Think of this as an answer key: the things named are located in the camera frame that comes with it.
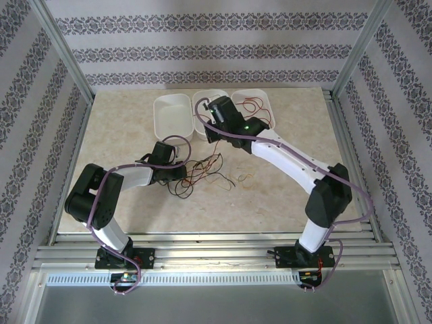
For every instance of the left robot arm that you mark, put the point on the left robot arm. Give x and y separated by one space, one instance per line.
135 175

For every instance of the white plastic bin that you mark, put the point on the white plastic bin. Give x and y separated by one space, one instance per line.
266 98
172 118
200 128

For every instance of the grey metal panel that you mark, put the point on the grey metal panel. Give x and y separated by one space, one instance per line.
216 303

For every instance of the small circuit board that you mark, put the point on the small circuit board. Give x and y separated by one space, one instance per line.
308 276
126 277

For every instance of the aluminium frame rails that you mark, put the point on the aluminium frame rails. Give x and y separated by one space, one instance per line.
209 256

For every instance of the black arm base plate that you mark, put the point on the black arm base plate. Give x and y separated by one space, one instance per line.
146 258
287 258

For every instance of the aluminium frame post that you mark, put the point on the aluminium frame post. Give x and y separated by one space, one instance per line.
362 50
71 60

